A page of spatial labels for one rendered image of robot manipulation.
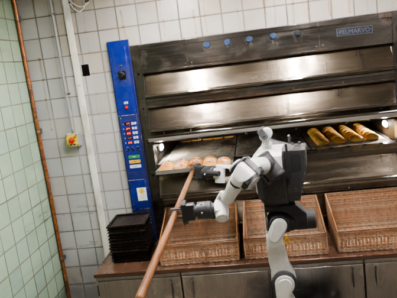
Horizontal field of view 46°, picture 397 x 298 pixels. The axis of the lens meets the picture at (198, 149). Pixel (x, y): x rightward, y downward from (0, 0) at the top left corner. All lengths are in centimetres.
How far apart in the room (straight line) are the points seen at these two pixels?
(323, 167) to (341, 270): 79
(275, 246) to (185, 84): 142
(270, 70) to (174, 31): 75
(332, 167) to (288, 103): 58
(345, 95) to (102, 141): 185
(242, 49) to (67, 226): 197
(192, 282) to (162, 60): 160
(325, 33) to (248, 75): 61
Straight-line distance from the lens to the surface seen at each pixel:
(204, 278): 325
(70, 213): 391
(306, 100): 349
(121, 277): 336
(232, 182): 215
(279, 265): 278
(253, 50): 345
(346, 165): 361
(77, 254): 401
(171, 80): 350
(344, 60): 351
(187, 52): 348
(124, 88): 353
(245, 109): 346
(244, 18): 345
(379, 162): 367
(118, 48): 354
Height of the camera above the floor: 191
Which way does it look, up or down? 10 degrees down
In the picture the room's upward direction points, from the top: 7 degrees counter-clockwise
